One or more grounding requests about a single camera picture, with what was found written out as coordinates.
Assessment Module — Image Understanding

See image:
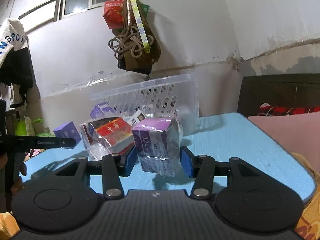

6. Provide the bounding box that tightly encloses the dark wooden headboard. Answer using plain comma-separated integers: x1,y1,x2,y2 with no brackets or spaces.
238,74,319,117

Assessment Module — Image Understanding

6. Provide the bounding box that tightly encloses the coiled tan rope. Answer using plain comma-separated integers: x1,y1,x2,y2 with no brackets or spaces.
107,26,155,60

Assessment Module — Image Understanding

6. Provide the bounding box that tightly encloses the lilac box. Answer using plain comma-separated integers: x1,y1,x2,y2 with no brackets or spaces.
132,118,181,177

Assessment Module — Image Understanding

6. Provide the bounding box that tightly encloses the red plaid blanket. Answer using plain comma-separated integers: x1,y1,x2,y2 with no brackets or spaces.
257,103,320,116

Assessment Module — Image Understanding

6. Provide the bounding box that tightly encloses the red cigarette box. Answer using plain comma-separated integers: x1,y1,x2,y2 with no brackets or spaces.
88,117,134,154

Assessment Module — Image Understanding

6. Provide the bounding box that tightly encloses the person left hand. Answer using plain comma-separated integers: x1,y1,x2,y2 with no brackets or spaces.
0,154,27,196

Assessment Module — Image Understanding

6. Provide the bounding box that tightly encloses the pink pillow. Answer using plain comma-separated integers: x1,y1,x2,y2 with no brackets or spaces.
248,112,319,172

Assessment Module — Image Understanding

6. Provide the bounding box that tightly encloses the red hanging paper bag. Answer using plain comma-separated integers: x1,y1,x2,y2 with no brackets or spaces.
103,0,125,29

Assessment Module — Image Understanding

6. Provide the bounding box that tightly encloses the yellow patterned lanyard strap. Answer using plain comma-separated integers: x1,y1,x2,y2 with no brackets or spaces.
124,0,152,54

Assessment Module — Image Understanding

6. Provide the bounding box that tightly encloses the green plastic bag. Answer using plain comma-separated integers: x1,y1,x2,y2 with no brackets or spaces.
15,116,55,137

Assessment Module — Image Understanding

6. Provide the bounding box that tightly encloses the brown hanging bag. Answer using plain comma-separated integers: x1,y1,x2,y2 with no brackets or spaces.
108,0,161,75

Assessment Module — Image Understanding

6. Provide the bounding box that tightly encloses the clear plastic perforated basket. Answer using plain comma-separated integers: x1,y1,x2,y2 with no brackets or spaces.
91,74,199,135

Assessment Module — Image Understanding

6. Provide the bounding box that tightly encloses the white Kent cigarette box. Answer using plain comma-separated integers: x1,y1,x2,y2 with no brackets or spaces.
123,109,146,127

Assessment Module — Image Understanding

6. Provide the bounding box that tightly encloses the purple box top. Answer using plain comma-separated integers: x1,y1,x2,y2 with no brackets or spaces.
89,102,115,119

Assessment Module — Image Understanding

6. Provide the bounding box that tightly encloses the purple box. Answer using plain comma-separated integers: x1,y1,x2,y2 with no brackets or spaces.
53,121,81,144
89,102,115,119

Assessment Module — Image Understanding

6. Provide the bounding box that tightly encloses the white black hanging jacket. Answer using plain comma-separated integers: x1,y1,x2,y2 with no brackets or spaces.
1,18,34,109

